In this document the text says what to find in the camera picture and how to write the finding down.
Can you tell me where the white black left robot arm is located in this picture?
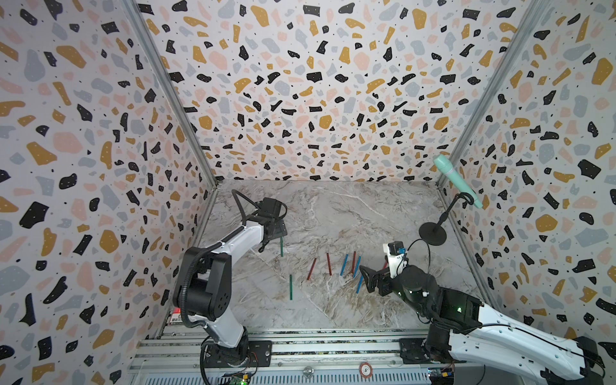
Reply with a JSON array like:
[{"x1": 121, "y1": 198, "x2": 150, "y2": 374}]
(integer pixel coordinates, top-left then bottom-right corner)
[{"x1": 173, "y1": 189, "x2": 287, "y2": 365}]

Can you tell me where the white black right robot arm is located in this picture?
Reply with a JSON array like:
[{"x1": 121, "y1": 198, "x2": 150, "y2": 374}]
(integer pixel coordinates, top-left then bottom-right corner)
[{"x1": 359, "y1": 266, "x2": 606, "y2": 384}]

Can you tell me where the red carving knife left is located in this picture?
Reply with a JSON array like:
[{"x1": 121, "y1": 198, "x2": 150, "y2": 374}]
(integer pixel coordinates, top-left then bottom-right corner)
[{"x1": 306, "y1": 258, "x2": 318, "y2": 281}]

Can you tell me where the black microphone stand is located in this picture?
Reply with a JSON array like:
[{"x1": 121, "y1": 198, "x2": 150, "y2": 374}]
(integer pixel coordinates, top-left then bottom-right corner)
[{"x1": 419, "y1": 192, "x2": 475, "y2": 246}]

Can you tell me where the mint green microphone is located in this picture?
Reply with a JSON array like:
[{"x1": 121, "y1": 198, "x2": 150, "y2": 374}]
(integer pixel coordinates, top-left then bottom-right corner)
[{"x1": 434, "y1": 155, "x2": 483, "y2": 209}]

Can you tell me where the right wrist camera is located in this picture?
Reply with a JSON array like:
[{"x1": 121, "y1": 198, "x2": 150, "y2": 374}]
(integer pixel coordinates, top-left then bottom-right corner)
[{"x1": 383, "y1": 241, "x2": 407, "y2": 275}]

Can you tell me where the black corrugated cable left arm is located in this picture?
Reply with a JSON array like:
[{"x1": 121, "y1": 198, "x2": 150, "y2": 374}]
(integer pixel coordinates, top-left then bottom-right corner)
[{"x1": 230, "y1": 188, "x2": 263, "y2": 227}]

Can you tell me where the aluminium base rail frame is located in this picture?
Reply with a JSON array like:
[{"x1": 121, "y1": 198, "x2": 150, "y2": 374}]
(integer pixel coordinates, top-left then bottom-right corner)
[{"x1": 126, "y1": 326, "x2": 545, "y2": 385}]

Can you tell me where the aluminium corner post left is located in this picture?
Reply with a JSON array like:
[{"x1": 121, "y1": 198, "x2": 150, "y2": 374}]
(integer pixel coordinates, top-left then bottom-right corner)
[{"x1": 120, "y1": 0, "x2": 217, "y2": 190}]

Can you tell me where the aluminium corner post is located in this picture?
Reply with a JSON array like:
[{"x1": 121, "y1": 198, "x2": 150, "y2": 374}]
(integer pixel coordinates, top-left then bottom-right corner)
[
  {"x1": 120, "y1": 0, "x2": 217, "y2": 190},
  {"x1": 434, "y1": 0, "x2": 550, "y2": 187}
]

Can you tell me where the aluminium corner post right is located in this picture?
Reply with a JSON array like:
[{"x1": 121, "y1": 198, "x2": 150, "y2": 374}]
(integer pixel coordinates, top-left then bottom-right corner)
[{"x1": 434, "y1": 0, "x2": 550, "y2": 187}]

